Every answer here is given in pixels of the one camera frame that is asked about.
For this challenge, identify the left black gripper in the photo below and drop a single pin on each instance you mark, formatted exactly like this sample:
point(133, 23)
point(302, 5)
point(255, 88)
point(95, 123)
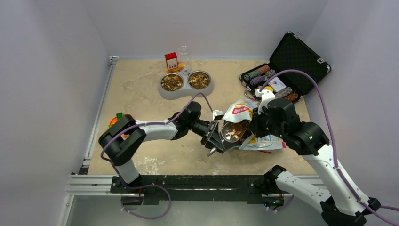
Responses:
point(213, 136)

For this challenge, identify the pet food bag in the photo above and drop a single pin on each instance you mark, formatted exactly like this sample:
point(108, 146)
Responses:
point(254, 139)

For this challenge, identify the silver metal scoop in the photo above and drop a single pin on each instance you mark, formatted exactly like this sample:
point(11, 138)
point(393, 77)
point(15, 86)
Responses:
point(230, 145)

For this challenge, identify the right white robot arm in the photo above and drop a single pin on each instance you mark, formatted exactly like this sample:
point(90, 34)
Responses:
point(341, 203)

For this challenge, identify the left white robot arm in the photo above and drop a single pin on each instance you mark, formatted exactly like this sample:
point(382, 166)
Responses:
point(121, 141)

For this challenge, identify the pet food kibble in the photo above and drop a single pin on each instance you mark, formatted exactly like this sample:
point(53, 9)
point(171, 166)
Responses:
point(232, 132)

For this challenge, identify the grey double pet bowl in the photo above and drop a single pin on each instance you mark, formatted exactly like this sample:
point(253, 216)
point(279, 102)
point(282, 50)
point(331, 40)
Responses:
point(182, 84)

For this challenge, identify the clear water bottle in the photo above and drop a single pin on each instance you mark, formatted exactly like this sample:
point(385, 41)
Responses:
point(185, 59)

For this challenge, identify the red toy block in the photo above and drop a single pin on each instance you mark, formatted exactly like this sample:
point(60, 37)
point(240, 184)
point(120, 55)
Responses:
point(172, 63)

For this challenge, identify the orange toy arch with blocks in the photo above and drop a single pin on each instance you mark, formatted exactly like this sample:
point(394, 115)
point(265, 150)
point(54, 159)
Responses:
point(115, 119)

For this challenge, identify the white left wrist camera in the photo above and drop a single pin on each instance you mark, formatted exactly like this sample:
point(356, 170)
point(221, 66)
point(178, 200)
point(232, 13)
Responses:
point(217, 115)

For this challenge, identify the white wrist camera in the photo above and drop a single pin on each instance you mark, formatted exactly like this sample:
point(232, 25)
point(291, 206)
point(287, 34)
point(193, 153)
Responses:
point(217, 115)
point(266, 96)

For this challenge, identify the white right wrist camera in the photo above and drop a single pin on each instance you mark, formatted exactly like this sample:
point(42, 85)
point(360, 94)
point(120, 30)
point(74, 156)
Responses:
point(266, 96)

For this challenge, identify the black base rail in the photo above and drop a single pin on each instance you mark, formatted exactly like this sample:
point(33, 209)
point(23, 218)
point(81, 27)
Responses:
point(251, 189)

